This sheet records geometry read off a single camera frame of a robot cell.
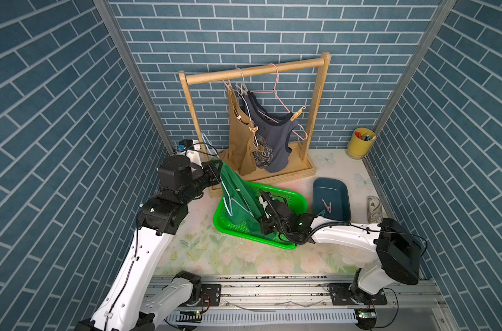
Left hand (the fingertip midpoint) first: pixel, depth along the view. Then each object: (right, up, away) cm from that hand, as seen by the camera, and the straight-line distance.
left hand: (229, 161), depth 64 cm
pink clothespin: (+42, -21, +32) cm, 57 cm away
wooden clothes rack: (+34, -1, +50) cm, 61 cm away
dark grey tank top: (+14, +14, +26) cm, 33 cm away
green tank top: (+3, -14, +8) cm, 16 cm away
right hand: (+9, -23, +18) cm, 31 cm away
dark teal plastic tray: (+44, -17, +36) cm, 59 cm away
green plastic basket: (-7, -24, +22) cm, 34 cm away
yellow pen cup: (+64, +12, +46) cm, 79 cm away
